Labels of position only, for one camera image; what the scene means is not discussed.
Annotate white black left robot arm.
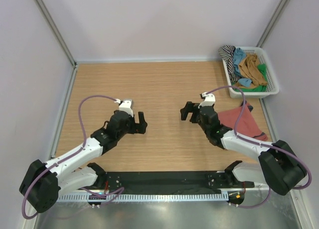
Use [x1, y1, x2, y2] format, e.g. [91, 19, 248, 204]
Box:
[19, 110, 148, 219]

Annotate white perforated plastic basket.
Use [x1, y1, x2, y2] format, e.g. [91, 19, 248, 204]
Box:
[218, 45, 279, 99]

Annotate left aluminium frame post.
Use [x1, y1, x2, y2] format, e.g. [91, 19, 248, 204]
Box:
[29, 0, 77, 67]

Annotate red graphic tank top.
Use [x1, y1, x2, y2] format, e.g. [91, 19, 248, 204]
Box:
[218, 103, 268, 141]

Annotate aluminium slotted rail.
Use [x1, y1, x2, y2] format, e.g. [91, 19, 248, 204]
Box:
[57, 191, 229, 203]

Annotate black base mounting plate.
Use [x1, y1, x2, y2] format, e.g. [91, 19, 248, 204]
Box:
[106, 171, 254, 194]

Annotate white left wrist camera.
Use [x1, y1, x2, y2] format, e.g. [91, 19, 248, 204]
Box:
[115, 99, 134, 116]

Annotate aluminium frame post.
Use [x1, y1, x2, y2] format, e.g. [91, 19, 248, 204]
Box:
[29, 0, 77, 67]
[256, 0, 291, 48]

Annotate tan brown garment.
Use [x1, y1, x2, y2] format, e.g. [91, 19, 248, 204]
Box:
[233, 54, 268, 90]

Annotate green garment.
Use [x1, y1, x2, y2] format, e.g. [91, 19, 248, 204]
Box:
[234, 64, 268, 92]

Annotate striped black white garment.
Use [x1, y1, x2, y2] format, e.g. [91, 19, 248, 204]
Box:
[218, 45, 240, 85]

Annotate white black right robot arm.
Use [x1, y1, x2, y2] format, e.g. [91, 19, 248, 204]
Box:
[180, 102, 308, 196]

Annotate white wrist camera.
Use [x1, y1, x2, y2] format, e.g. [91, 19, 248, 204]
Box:
[115, 99, 134, 116]
[198, 92, 216, 108]

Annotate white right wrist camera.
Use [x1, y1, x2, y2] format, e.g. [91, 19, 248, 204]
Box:
[198, 92, 216, 108]

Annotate right aluminium frame post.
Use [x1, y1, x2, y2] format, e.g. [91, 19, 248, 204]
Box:
[256, 0, 291, 48]

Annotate light blue garment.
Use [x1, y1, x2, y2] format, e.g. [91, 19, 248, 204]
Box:
[233, 48, 252, 88]

